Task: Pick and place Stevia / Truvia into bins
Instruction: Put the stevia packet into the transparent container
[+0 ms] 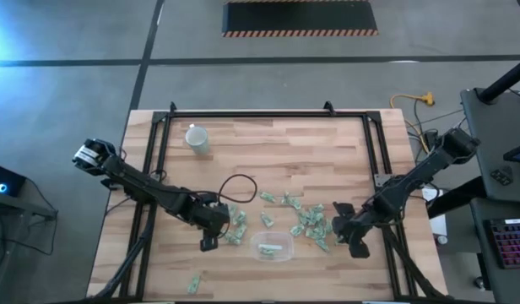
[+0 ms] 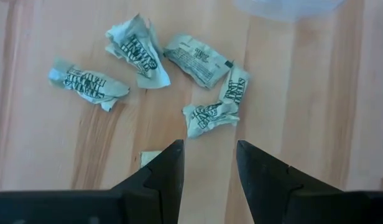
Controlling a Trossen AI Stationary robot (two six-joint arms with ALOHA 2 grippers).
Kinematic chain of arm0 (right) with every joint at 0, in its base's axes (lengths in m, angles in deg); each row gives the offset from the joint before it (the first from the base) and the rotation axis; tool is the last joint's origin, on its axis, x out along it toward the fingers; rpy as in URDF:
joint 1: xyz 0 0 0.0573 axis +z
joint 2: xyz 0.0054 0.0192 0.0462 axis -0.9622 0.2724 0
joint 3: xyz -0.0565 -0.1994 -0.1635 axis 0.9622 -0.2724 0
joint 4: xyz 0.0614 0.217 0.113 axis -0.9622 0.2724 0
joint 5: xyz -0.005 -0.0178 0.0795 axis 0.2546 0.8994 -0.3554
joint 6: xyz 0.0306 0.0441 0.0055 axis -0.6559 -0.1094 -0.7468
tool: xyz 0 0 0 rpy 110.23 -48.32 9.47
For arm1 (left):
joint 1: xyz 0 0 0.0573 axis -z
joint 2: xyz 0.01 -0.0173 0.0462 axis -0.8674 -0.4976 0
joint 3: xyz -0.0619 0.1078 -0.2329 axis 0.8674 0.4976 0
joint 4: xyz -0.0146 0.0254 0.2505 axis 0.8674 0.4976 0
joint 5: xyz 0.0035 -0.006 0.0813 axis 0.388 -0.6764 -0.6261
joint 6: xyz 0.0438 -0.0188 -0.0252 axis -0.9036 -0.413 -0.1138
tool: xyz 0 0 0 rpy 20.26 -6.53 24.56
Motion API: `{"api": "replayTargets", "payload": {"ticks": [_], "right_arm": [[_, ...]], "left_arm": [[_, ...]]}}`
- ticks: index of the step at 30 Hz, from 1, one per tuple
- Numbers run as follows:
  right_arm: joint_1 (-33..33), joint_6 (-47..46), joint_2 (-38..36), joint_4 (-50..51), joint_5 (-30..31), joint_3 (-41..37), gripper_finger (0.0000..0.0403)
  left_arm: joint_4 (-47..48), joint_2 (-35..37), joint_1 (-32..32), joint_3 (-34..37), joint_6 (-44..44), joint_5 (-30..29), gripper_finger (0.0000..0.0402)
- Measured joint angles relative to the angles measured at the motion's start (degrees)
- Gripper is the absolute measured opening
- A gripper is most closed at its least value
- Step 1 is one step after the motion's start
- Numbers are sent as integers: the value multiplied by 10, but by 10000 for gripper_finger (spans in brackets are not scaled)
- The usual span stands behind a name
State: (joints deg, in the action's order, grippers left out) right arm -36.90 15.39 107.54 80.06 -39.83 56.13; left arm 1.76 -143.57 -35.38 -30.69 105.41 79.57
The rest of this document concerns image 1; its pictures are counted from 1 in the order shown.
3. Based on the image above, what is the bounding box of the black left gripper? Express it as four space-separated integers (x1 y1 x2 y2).
187 201 231 252

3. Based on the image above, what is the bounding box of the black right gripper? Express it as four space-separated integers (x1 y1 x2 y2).
332 210 373 259

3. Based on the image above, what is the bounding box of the lone green candy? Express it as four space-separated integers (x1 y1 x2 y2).
187 274 203 296

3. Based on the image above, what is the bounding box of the clear plastic bin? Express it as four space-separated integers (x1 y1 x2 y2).
249 231 295 263

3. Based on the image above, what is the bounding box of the white box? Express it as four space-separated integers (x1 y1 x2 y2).
428 213 449 237

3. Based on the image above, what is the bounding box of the white paper sheet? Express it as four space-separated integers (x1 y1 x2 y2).
420 187 445 203

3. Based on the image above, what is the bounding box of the white cup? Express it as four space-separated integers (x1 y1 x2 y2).
184 123 211 156

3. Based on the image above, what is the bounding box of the black desk beam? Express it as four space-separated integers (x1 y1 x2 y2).
426 176 487 220

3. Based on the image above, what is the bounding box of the dark grey keyboard desk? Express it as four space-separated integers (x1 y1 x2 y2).
469 197 520 304

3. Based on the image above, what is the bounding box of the black keyboard pink backlight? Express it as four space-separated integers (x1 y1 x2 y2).
487 218 520 270

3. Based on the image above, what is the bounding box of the small black controller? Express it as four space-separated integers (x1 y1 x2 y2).
490 166 514 187

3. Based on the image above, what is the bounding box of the black desk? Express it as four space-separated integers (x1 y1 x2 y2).
460 87 520 204

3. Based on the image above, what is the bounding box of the dark grey equipment stand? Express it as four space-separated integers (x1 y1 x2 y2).
0 192 59 221

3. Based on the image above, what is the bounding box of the dark tablet screen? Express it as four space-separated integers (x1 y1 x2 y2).
502 141 520 164

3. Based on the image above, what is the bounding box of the black computer blue light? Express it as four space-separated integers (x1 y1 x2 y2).
0 161 27 198

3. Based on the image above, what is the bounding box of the black pole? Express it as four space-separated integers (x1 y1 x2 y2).
478 54 520 105

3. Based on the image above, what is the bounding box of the black hazard-striped floor mat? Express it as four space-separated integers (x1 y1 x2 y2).
221 0 379 38

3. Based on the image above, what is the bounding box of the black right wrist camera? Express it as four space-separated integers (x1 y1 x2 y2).
333 201 356 217

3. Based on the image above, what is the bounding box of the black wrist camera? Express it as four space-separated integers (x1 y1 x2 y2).
200 192 222 208
333 201 356 217

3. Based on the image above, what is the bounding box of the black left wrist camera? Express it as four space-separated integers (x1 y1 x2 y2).
200 192 222 208

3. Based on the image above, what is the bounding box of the black looped camera cable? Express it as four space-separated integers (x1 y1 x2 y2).
217 173 258 204

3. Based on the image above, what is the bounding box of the grey metal bracket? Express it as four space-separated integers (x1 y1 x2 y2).
372 172 396 188

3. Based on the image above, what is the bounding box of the black aluminium table frame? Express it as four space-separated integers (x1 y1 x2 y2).
118 110 417 301

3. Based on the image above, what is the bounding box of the black floor cable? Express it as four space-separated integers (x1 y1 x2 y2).
410 99 438 164

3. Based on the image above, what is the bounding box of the grey floor cable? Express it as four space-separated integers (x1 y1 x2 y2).
411 108 466 128

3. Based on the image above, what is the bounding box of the yellow extension cord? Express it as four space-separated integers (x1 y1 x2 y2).
389 91 436 153

